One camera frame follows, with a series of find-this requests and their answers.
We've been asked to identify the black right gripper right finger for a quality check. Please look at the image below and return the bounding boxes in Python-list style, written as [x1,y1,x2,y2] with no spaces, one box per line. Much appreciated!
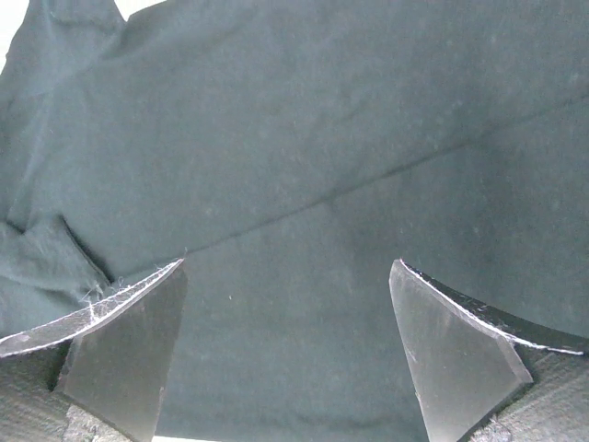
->
[389,259,588,441]

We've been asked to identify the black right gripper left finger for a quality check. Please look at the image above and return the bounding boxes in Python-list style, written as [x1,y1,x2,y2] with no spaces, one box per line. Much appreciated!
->
[1,260,187,441]

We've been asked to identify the black t shirt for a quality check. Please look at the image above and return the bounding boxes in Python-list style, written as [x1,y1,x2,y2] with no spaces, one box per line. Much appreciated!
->
[1,1,588,441]

